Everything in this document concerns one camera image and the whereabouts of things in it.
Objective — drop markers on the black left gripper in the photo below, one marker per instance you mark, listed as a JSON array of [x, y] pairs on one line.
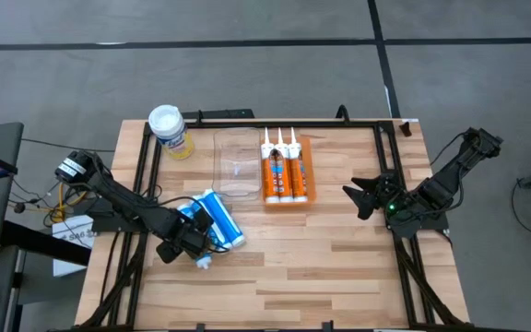
[[187, 237]]

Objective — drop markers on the black power strip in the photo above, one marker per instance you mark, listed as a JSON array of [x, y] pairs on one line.
[[219, 114]]

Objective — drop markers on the white paper sign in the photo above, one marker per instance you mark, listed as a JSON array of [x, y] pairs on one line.
[[69, 246]]

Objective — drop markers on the black clamp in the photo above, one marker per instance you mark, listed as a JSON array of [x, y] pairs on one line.
[[342, 113]]

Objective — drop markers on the orange Gorilla sealant tube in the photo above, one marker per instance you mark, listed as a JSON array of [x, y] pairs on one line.
[[284, 180], [298, 180], [270, 180]]

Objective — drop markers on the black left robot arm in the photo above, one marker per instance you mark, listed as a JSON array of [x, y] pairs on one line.
[[118, 196]]

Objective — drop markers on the small dark brown block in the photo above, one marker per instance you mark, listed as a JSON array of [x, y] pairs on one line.
[[405, 129]]

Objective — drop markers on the yellow Lysol wipes canister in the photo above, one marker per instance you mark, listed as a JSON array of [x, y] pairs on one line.
[[171, 131]]

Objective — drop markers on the orange plastic bin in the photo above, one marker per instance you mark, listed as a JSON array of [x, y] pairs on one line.
[[311, 170]]

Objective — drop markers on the blue silicone tube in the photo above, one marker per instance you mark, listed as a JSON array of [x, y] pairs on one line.
[[210, 233], [224, 216], [203, 263]]

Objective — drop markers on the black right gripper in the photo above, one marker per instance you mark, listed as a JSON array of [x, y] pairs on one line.
[[387, 196]]

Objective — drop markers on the clear plastic bin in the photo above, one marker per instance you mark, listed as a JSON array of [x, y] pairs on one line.
[[237, 161]]

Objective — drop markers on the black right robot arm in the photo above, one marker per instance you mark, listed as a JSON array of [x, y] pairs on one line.
[[440, 186]]

